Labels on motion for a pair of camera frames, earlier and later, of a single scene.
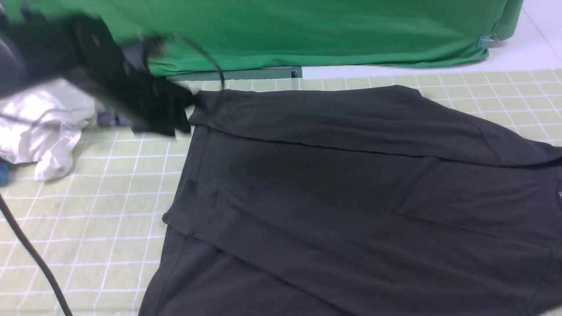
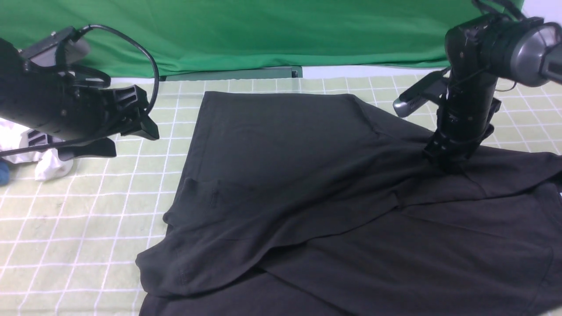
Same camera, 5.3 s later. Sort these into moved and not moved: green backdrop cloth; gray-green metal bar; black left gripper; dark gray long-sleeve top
Moved: black left gripper
Not moved: green backdrop cloth; dark gray long-sleeve top; gray-green metal bar
